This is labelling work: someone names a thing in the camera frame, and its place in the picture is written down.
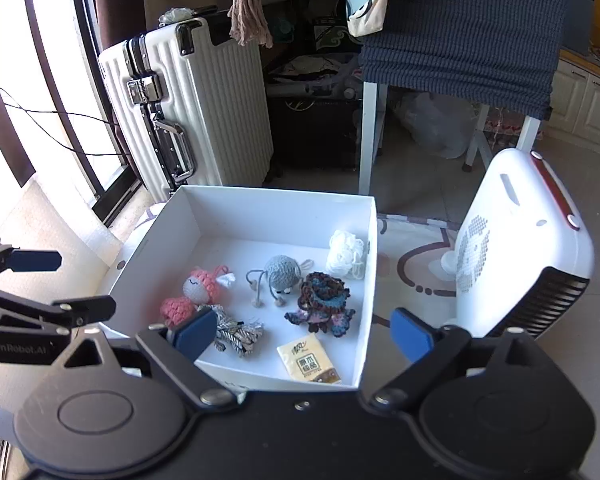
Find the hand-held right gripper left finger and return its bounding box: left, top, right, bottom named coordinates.
left=45, top=307, right=237, bottom=409

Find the white fan heater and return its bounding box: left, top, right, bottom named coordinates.
left=440, top=147, right=595, bottom=339

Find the navy knit blanket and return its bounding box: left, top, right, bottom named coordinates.
left=357, top=0, right=571, bottom=121

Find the pile of fabric items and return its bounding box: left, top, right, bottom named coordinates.
left=265, top=55, right=363, bottom=102

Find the yellow tissue packet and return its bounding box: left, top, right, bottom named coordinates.
left=276, top=336, right=342, bottom=386

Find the pink crochet doll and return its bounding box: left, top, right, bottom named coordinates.
left=160, top=266, right=237, bottom=327

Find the beige tassel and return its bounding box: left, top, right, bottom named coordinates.
left=228, top=0, right=274, bottom=49

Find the white plastic bag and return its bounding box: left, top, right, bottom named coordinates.
left=395, top=91, right=476, bottom=161

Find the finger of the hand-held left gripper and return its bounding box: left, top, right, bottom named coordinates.
left=0, top=236, right=63, bottom=285
left=0, top=285, right=117, bottom=337

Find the grey crochet doll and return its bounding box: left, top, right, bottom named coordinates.
left=245, top=255, right=314, bottom=309

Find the white table frame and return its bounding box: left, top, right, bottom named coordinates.
left=357, top=82, right=543, bottom=197

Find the dark brown curtain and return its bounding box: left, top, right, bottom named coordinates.
left=92, top=0, right=149, bottom=57

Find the white ribbed suitcase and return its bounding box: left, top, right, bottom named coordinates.
left=98, top=17, right=274, bottom=201

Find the white crochet toy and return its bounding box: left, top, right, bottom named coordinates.
left=325, top=230, right=366, bottom=280

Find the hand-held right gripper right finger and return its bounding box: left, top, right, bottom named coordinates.
left=367, top=308, right=577, bottom=409

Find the multicolour crochet octopus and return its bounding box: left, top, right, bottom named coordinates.
left=284, top=272, right=357, bottom=337

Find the black cable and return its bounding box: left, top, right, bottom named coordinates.
left=55, top=135, right=131, bottom=159
left=0, top=87, right=127, bottom=129

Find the grey fabric flower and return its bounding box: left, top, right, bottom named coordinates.
left=158, top=7, right=194, bottom=25

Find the grey striped crochet toy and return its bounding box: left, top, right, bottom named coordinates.
left=207, top=305, right=264, bottom=359

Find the black amplifier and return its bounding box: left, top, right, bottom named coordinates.
left=267, top=95, right=363, bottom=173

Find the black window frame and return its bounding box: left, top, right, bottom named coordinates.
left=67, top=0, right=144, bottom=227

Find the white cabinet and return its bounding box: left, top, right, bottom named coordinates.
left=545, top=55, right=600, bottom=152

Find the white cardboard box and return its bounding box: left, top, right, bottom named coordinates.
left=97, top=185, right=378, bottom=393

